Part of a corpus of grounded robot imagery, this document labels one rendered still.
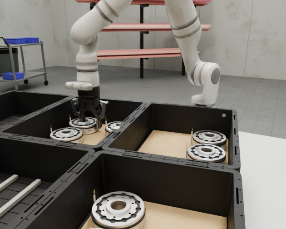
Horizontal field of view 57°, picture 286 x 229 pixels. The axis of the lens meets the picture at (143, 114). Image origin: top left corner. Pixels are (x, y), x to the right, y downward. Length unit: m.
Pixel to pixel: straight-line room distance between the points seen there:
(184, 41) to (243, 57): 6.00
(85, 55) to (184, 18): 0.33
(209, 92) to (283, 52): 5.86
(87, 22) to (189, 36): 0.32
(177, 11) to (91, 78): 0.34
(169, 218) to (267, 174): 0.55
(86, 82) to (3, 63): 5.85
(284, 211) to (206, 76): 0.48
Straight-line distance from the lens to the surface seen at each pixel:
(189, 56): 0.96
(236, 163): 0.57
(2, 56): 6.66
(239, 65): 6.91
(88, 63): 0.88
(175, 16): 0.86
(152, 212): 0.57
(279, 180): 1.02
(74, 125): 0.95
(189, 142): 0.87
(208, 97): 0.99
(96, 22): 0.85
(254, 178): 0.99
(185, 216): 0.57
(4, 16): 7.65
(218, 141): 0.82
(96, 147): 0.61
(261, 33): 6.81
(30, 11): 8.15
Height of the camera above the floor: 1.19
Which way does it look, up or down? 19 degrees down
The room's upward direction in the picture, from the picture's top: straight up
